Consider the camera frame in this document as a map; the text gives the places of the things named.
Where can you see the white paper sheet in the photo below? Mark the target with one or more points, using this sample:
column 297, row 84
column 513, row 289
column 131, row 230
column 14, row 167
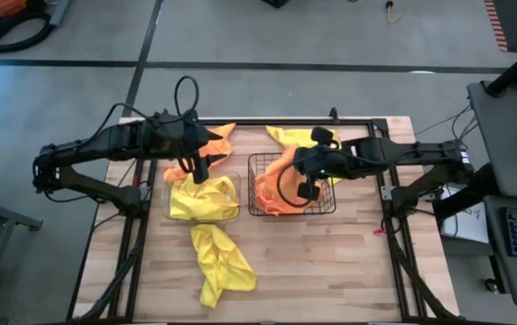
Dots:
column 465, row 225

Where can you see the small red tag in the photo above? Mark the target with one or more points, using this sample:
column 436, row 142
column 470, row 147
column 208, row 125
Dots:
column 379, row 232

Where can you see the clear plastic basket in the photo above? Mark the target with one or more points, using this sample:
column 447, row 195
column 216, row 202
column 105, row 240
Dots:
column 166, row 212

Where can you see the orange shop vacuum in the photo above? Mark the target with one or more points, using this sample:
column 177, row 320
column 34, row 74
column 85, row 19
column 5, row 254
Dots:
column 5, row 5

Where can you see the grey metal bracket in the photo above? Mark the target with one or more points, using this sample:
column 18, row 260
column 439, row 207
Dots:
column 389, row 192

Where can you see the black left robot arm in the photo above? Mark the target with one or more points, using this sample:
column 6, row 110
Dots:
column 104, row 140

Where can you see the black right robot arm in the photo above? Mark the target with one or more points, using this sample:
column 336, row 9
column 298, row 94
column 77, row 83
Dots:
column 398, row 153

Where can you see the orange microfiber towel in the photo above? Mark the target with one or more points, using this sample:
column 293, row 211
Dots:
column 219, row 146
column 267, row 201
column 280, row 169

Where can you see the black frame clamp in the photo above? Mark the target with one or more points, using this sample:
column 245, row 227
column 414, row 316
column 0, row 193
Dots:
column 333, row 115

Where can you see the black stand pole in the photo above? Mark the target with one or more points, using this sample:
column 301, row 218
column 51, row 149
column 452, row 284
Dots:
column 515, row 70

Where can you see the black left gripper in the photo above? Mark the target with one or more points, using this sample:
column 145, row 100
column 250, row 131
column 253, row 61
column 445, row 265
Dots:
column 177, row 135

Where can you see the grey desk leg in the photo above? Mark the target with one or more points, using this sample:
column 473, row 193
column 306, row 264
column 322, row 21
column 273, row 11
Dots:
column 61, row 11

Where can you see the black floor object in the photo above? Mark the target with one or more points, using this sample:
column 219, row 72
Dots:
column 276, row 2

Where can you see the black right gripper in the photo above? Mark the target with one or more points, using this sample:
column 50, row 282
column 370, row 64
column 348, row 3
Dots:
column 325, row 162

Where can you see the black caster wheel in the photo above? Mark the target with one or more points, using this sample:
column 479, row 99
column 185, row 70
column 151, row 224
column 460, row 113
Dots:
column 492, row 284

